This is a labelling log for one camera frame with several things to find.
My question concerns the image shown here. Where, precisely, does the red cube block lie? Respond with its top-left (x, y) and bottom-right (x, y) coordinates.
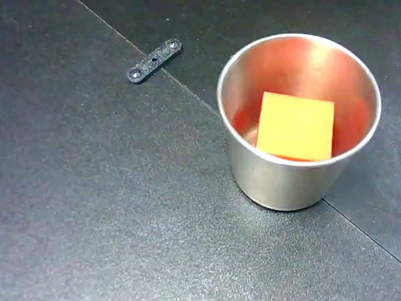
top-left (256, 91), bottom-right (336, 162)

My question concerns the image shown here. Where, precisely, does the black flat joining plate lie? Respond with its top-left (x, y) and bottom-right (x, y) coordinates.
top-left (126, 37), bottom-right (183, 85)

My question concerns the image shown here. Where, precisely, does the stainless steel cup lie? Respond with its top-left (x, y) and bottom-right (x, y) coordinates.
top-left (216, 33), bottom-right (382, 212)

